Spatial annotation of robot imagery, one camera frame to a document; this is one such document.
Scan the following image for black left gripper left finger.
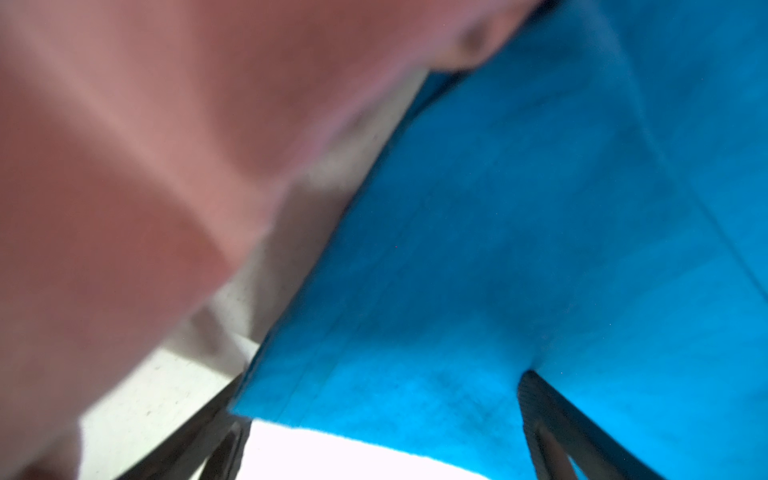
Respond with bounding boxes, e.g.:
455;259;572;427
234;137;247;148
118;375;251;480

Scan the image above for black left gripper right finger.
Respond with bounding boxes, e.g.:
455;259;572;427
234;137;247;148
517;370;661;479

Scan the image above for blue t shirt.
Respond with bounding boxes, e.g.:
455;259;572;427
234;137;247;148
234;1;767;479

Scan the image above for pink folded t shirt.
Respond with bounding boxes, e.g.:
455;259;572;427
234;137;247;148
1;1;537;479

